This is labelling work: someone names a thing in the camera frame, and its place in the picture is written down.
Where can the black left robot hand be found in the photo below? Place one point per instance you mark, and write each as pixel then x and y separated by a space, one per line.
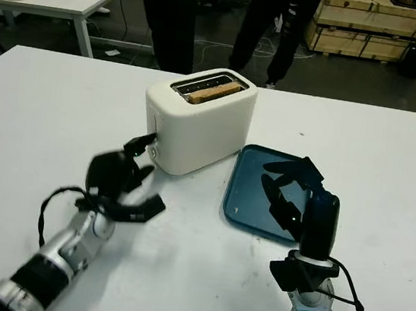
pixel 108 173

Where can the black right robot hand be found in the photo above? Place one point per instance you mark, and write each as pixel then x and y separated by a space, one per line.
pixel 319 224

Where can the slice of brown bread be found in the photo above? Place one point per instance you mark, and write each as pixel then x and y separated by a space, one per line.
pixel 214 93

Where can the white toaster knob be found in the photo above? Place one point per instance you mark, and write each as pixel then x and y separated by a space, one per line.
pixel 153 152

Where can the blue plastic tray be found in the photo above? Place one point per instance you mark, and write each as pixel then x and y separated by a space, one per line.
pixel 249 191

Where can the white two-slot toaster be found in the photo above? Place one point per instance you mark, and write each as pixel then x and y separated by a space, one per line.
pixel 203 135

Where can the white paper on floor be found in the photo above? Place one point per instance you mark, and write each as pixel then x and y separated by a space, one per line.
pixel 112 52

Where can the person in wide black trousers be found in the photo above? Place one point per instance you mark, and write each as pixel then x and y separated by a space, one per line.
pixel 169 16

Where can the person in slim black trousers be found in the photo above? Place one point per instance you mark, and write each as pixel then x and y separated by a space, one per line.
pixel 278 27

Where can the stacked wooden crates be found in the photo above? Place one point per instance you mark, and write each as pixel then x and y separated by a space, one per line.
pixel 374 28

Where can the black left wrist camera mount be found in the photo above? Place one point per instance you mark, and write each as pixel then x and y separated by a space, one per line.
pixel 143 210

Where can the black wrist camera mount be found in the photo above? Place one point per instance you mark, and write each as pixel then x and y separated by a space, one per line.
pixel 143 210
pixel 290 273

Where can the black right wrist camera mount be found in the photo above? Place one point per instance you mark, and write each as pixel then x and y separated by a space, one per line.
pixel 290 273

